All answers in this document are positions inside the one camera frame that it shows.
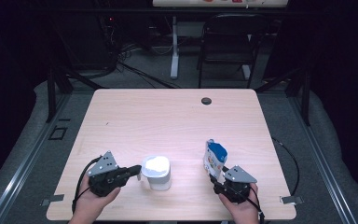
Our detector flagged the dark equipment cabinet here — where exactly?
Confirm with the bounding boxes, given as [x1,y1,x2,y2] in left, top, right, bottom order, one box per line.
[52,12,119,71]

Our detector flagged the right hand-held gripper cable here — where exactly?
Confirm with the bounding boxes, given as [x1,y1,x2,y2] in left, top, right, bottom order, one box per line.
[229,186,267,224]

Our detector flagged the hand-held gripper cable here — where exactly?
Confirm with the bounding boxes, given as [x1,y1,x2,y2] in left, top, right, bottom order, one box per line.
[229,186,267,224]
[71,156,103,215]

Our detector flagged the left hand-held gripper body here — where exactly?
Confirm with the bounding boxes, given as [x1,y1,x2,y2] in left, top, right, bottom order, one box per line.
[87,150,131,198]

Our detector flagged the thin black cable beside table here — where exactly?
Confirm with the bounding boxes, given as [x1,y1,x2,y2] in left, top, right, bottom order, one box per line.
[271,136,300,197]

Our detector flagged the black metal stand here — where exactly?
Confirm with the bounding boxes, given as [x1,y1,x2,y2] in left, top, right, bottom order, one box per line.
[255,66,311,127]
[46,66,110,123]

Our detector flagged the person's right hand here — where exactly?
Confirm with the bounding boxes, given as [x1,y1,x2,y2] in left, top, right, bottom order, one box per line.
[218,183,260,224]

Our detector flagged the white desk leg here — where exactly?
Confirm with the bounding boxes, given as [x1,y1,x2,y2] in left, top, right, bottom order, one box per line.
[170,15,180,80]
[241,63,252,80]

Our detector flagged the person's left hand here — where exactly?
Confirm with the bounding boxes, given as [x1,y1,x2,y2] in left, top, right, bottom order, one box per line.
[73,181,122,219]

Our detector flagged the aluminium floor rail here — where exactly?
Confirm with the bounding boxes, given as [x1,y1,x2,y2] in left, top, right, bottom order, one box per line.
[287,92,358,224]
[0,92,73,224]

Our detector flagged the black floor cable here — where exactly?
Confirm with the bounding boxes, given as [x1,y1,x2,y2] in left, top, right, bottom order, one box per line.
[117,60,181,90]

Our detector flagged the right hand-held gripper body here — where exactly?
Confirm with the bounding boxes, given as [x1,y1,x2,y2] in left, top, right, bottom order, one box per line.
[213,164,258,204]

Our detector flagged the left hand-held gripper cable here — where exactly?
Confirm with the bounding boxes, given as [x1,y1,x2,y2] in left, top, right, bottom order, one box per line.
[71,156,103,215]

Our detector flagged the black folding chair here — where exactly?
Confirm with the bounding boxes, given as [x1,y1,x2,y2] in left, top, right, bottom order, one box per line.
[196,12,269,89]

